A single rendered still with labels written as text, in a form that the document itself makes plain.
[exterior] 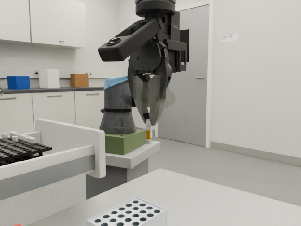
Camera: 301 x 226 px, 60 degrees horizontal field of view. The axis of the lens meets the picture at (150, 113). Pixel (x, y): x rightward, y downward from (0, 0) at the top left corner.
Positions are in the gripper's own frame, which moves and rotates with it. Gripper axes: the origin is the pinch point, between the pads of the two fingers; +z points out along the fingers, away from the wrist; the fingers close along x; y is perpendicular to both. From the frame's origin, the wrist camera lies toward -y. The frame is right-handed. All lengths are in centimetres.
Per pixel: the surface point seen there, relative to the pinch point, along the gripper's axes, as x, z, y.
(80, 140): 21.3, 7.3, -0.4
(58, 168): 15.7, 10.6, -9.4
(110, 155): 42, 21, 26
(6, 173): 15.7, 9.1, -19.0
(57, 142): 31.5, 9.4, -0.7
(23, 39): 345, -64, 127
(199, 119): 176, 52, 315
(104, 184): 49, 35, 28
